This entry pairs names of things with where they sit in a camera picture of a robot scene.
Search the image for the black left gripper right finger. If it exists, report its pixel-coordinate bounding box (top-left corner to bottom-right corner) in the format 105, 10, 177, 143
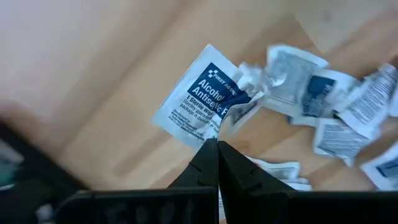
218, 141, 398, 224

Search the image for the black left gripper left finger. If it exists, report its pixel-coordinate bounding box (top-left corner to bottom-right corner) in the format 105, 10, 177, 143
55, 138, 218, 224

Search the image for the white blue alcohol wipe packet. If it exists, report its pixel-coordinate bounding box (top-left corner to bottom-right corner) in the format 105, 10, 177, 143
229, 99, 262, 135
285, 177, 312, 192
266, 44, 330, 110
336, 63, 398, 140
151, 43, 265, 151
313, 117, 374, 166
361, 148, 398, 191
288, 70, 359, 126
244, 154, 301, 182

